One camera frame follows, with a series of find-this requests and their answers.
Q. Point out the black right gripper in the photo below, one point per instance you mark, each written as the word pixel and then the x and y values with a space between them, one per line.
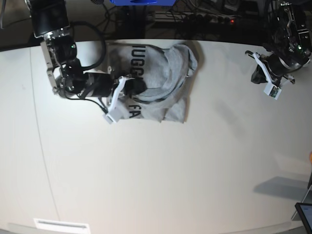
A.
pixel 134 86

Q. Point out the grey T-shirt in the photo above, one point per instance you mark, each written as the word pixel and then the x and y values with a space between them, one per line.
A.
pixel 167 75

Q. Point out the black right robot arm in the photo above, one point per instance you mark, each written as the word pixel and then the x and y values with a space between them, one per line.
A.
pixel 68 78

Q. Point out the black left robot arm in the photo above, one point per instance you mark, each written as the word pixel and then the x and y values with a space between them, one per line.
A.
pixel 289 40

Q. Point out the white power strip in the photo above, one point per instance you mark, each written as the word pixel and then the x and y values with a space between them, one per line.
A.
pixel 200 17

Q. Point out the blue plastic base block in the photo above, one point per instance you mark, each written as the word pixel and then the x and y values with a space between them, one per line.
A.
pixel 143 2

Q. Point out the black tablet with stand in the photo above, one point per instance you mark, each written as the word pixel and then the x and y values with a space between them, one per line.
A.
pixel 303 209

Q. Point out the white label strip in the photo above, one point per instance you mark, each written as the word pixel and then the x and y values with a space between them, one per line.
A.
pixel 47 224

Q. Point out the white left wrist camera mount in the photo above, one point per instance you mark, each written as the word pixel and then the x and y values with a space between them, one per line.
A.
pixel 268 75

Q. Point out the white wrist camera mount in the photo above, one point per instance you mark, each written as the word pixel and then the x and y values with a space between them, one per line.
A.
pixel 268 75
pixel 116 111

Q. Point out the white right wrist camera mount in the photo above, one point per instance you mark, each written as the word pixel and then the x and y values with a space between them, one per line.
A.
pixel 116 111

